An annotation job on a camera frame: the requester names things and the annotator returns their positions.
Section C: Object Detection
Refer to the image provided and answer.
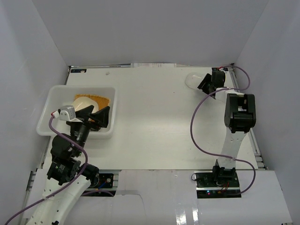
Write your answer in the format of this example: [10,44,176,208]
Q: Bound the cream square panda dish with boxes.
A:
[71,97,98,114]

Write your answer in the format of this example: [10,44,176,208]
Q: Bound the woven bamboo triangular tray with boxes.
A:
[74,94,110,110]

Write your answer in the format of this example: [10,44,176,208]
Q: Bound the clear glass small dish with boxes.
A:
[185,72,206,90]

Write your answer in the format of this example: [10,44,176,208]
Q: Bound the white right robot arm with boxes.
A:
[197,70,256,187]

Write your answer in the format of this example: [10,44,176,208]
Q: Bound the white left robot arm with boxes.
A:
[27,105,110,225]

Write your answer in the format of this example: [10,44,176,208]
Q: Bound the white plastic bin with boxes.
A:
[36,85,118,139]

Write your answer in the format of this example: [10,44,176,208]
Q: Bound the papers at table back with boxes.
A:
[131,63,177,68]

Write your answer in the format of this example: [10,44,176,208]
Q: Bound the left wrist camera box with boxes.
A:
[51,105,81,122]

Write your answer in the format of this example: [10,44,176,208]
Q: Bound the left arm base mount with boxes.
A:
[89,173,116,197]

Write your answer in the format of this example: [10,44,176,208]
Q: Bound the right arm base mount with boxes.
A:
[191,172,241,199]

